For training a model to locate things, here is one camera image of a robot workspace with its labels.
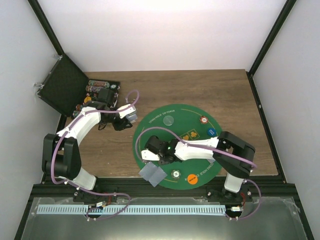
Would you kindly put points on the chip row in case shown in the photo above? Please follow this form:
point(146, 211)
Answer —
point(93, 89)
point(99, 83)

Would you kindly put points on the black poker chip case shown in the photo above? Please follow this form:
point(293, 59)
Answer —
point(64, 89)

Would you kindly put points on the orange big blind button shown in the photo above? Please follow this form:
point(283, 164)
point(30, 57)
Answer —
point(192, 179)

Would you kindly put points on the blue small blind button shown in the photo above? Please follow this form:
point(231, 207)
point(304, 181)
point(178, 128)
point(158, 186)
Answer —
point(211, 132)

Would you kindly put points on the chip row top in case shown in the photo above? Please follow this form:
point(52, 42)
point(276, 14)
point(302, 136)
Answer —
point(99, 83)

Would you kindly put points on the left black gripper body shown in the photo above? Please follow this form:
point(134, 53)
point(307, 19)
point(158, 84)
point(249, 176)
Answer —
point(117, 126)

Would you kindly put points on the round green poker mat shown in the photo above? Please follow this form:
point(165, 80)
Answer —
point(187, 126)

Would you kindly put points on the clear dealer button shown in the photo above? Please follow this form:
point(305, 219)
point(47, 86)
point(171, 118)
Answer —
point(168, 120)

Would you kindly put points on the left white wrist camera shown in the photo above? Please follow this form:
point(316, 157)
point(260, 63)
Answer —
point(126, 110)

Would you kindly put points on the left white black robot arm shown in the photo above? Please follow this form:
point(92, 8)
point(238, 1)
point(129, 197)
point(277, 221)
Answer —
point(61, 158)

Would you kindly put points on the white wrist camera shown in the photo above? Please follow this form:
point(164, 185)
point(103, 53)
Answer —
point(147, 155)
point(126, 110)

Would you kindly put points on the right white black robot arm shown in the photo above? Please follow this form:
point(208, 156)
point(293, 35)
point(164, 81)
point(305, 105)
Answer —
point(229, 151)

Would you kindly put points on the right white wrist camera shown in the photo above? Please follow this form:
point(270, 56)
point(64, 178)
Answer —
point(147, 155)

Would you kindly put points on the light blue slotted cable duct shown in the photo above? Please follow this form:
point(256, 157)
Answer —
point(206, 210)

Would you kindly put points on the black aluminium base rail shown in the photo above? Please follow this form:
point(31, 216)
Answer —
point(270, 186)

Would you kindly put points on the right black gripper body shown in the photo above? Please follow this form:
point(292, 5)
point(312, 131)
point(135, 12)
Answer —
point(165, 163)

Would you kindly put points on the orange button in case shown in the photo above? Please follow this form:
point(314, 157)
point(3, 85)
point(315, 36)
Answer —
point(88, 98)

